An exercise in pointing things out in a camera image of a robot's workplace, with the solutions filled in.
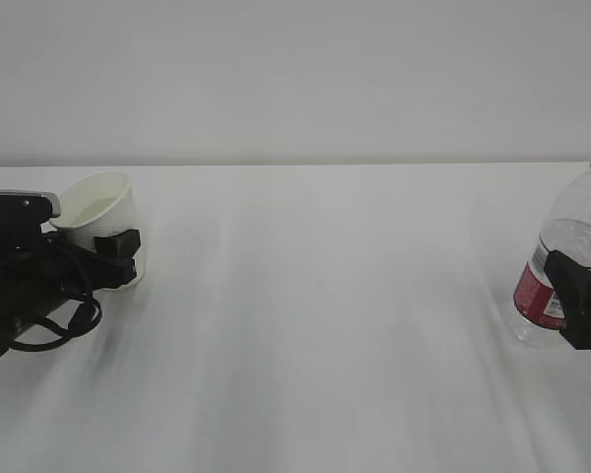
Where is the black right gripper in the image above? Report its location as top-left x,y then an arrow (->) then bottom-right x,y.
544,250 -> 591,351

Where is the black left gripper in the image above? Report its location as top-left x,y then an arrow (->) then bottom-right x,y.
0,225 -> 142,315

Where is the white paper cup green logo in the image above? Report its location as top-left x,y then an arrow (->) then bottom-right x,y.
50,171 -> 145,292

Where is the clear plastic water bottle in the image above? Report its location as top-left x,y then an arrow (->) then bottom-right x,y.
505,164 -> 591,351

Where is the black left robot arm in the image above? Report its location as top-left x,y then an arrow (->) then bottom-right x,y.
0,229 -> 142,358

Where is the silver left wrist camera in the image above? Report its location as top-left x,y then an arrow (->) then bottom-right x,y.
0,189 -> 61,222

